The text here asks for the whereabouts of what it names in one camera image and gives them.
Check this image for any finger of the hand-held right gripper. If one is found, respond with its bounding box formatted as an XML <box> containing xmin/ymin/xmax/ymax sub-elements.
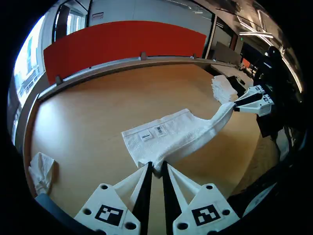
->
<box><xmin>234</xmin><ymin>94</ymin><xmax>275</xmax><ymax>117</ymax></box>
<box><xmin>233</xmin><ymin>84</ymin><xmax>265</xmax><ymax>105</ymax></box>

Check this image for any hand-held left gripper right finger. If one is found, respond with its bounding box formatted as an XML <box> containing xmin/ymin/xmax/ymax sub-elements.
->
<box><xmin>162</xmin><ymin>161</ymin><xmax>240</xmax><ymax>235</ymax></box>

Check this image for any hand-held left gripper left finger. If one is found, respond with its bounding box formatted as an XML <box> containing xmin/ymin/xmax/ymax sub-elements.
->
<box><xmin>73</xmin><ymin>161</ymin><xmax>153</xmax><ymax>235</ymax></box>

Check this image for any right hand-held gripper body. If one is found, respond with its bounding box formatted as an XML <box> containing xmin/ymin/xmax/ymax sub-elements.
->
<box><xmin>253</xmin><ymin>46</ymin><xmax>305</xmax><ymax>139</ymax></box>

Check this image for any white towel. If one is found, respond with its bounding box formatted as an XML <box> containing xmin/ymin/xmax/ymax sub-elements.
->
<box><xmin>121</xmin><ymin>102</ymin><xmax>239</xmax><ymax>179</ymax></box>

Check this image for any stack of white towels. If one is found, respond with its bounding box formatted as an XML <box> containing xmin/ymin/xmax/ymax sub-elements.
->
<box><xmin>211</xmin><ymin>75</ymin><xmax>239</xmax><ymax>103</ymax></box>

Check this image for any heap of white towels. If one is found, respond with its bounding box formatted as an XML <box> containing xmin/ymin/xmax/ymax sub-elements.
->
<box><xmin>28</xmin><ymin>152</ymin><xmax>56</xmax><ymax>194</ymax></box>

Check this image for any red desk screen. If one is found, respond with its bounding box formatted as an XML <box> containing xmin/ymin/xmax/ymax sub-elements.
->
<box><xmin>39</xmin><ymin>20</ymin><xmax>207</xmax><ymax>99</ymax></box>

